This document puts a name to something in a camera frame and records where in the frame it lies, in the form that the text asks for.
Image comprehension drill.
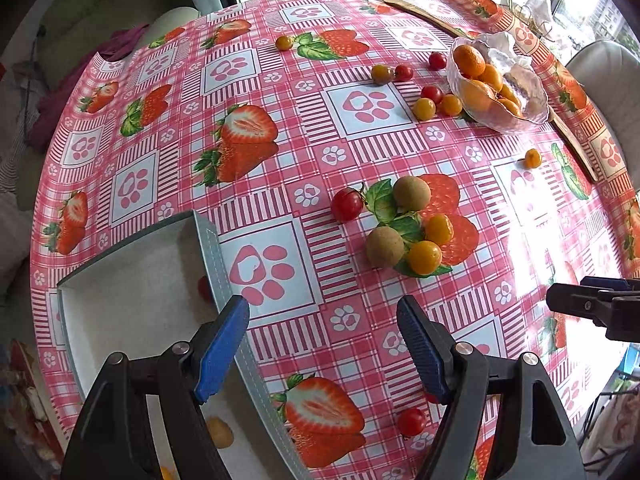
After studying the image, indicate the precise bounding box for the white tissue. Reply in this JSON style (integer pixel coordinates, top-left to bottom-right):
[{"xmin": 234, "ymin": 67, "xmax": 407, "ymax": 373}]
[{"xmin": 522, "ymin": 0, "xmax": 553, "ymax": 26}]

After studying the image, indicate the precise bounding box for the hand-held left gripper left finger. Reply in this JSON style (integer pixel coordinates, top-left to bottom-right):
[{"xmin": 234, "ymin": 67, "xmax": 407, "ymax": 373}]
[{"xmin": 60, "ymin": 295, "xmax": 251, "ymax": 480}]

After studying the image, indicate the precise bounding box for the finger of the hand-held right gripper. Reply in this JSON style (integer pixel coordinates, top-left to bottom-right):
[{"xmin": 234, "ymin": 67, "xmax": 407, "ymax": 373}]
[
  {"xmin": 581, "ymin": 276, "xmax": 640, "ymax": 294},
  {"xmin": 546, "ymin": 283, "xmax": 640, "ymax": 342}
]

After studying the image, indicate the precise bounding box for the purple cloth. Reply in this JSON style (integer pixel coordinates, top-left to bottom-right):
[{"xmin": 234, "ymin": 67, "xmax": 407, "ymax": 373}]
[{"xmin": 27, "ymin": 27, "xmax": 151, "ymax": 151}]

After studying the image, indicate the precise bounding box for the beige sofa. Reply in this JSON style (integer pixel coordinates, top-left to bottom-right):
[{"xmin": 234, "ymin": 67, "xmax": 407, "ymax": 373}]
[{"xmin": 37, "ymin": 0, "xmax": 201, "ymax": 91}]

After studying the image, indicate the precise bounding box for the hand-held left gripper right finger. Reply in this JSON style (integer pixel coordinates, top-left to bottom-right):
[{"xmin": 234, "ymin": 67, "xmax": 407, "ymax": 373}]
[{"xmin": 396, "ymin": 295, "xmax": 588, "ymax": 480}]

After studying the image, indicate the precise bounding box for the pink strawberry print tablecloth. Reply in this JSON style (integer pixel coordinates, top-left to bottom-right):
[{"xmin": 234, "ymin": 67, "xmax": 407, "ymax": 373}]
[{"xmin": 29, "ymin": 0, "xmax": 640, "ymax": 480}]

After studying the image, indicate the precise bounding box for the white plastic wrap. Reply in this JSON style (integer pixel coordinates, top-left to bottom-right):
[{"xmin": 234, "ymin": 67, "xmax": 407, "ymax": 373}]
[{"xmin": 472, "ymin": 31, "xmax": 533, "ymax": 78}]

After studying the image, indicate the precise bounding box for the cluttered round side table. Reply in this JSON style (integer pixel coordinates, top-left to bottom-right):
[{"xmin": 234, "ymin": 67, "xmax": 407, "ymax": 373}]
[{"xmin": 0, "ymin": 340, "xmax": 66, "ymax": 480}]

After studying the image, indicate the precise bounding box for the grey striped cloth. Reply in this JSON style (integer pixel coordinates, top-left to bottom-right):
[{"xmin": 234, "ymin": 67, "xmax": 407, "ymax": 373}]
[{"xmin": 0, "ymin": 105, "xmax": 38, "ymax": 196}]

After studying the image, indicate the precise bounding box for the white chair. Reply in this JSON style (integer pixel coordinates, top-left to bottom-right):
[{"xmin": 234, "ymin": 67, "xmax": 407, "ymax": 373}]
[{"xmin": 565, "ymin": 40, "xmax": 640, "ymax": 111}]

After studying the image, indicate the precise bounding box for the pile of orange kumquats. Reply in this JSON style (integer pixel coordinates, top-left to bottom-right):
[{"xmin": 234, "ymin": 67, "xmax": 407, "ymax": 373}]
[{"xmin": 454, "ymin": 44, "xmax": 525, "ymax": 120}]

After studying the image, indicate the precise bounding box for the wire holder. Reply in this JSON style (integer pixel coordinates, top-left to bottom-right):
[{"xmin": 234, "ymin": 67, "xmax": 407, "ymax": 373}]
[{"xmin": 501, "ymin": 0, "xmax": 556, "ymax": 38}]

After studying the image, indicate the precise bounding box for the red cherry tomato with stem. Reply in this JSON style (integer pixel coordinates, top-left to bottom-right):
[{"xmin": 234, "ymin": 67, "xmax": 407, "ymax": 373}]
[{"xmin": 330, "ymin": 185, "xmax": 368, "ymax": 224}]

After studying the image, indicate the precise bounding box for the clear glass bowl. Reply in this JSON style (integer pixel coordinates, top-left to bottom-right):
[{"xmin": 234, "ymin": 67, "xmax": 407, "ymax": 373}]
[{"xmin": 446, "ymin": 36, "xmax": 551, "ymax": 135}]

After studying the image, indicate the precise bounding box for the brown kiwi on table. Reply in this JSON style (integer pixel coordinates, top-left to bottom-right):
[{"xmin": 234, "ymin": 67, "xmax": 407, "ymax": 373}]
[{"xmin": 392, "ymin": 175, "xmax": 431, "ymax": 212}]

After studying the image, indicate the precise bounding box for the white shallow box tray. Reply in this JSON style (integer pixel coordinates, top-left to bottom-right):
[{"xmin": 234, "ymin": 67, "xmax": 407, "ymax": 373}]
[{"xmin": 56, "ymin": 210, "xmax": 317, "ymax": 480}]

